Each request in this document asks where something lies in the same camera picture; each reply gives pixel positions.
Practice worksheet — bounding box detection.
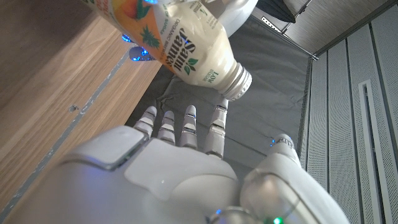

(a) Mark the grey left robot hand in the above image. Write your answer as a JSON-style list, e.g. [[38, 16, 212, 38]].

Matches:
[[121, 32, 156, 62]]

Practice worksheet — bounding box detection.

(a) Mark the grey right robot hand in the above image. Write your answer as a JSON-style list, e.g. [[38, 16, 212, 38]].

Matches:
[[2, 98, 351, 224]]

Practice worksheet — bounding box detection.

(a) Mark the organic brewed tea bottle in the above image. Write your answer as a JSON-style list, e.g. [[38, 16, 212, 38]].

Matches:
[[82, 0, 253, 101]]

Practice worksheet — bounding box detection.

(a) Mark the silver bottle cap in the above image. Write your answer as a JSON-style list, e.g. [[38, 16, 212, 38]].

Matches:
[[221, 63, 253, 101]]

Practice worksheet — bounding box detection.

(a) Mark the grey tape outline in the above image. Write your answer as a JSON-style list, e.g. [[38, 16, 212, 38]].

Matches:
[[0, 49, 134, 223]]

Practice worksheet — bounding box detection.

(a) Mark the person's blue trouser leg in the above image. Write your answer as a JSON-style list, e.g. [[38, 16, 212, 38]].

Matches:
[[256, 0, 296, 24]]

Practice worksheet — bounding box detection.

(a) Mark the black backdrop stand pole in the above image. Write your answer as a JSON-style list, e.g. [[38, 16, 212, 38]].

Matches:
[[251, 14, 320, 60]]

